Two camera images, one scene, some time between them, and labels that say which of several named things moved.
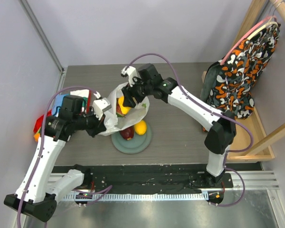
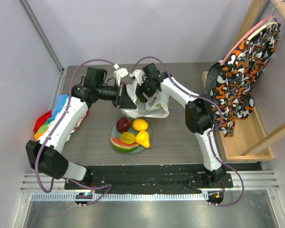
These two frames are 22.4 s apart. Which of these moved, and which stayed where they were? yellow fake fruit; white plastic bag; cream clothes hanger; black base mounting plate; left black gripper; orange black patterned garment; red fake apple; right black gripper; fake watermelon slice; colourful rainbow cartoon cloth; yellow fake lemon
Moved: left black gripper; red fake apple; fake watermelon slice; yellow fake fruit; white plastic bag
Stayed: orange black patterned garment; cream clothes hanger; yellow fake lemon; black base mounting plate; colourful rainbow cartoon cloth; right black gripper
